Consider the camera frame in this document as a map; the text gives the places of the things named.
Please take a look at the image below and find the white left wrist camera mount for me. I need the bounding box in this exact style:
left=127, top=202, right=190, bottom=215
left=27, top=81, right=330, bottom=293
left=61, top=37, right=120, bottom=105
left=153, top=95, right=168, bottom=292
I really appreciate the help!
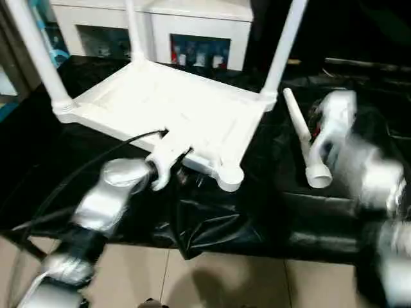
left=144, top=130, right=195, bottom=192

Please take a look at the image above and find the black metal workbench leg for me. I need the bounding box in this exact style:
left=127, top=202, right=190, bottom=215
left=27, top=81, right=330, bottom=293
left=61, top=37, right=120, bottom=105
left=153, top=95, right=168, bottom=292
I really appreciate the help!
left=0, top=224, right=49, bottom=261

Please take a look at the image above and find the black plastic mat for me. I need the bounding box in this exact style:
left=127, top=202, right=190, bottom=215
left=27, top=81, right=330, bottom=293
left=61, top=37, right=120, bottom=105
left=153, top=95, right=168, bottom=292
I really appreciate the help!
left=0, top=54, right=411, bottom=266

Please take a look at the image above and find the black left wrist camera cable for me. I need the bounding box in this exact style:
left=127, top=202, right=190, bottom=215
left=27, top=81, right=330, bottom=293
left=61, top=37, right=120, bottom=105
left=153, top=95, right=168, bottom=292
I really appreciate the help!
left=6, top=128, right=170, bottom=308

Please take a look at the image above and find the grey curtain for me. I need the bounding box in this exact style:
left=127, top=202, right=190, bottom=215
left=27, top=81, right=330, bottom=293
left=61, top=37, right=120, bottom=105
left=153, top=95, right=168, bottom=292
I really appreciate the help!
left=0, top=0, right=30, bottom=97

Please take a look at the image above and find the dark rounded robot foot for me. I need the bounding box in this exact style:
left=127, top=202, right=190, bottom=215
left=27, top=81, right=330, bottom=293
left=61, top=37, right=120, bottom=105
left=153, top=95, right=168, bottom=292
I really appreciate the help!
left=137, top=296, right=164, bottom=308

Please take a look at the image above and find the white plastic table leg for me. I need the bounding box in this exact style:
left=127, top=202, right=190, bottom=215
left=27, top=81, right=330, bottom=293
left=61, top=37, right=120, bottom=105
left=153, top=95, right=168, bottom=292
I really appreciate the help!
left=5, top=0, right=75, bottom=123
left=123, top=0, right=146, bottom=67
left=259, top=0, right=309, bottom=103
left=283, top=89, right=333, bottom=189

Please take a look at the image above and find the teal plastic stool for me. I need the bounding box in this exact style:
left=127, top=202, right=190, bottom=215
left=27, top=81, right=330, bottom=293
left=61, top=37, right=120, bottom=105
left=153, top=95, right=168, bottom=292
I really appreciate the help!
left=48, top=47, right=70, bottom=67

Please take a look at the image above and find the white plastic table top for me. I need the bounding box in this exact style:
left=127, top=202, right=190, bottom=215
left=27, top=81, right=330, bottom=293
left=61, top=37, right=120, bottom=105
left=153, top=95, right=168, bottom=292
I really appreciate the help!
left=53, top=60, right=279, bottom=193

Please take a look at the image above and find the white cabinet with glass doors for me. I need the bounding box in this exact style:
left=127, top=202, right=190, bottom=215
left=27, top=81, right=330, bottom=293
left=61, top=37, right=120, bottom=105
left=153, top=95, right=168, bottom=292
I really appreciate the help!
left=49, top=0, right=253, bottom=71

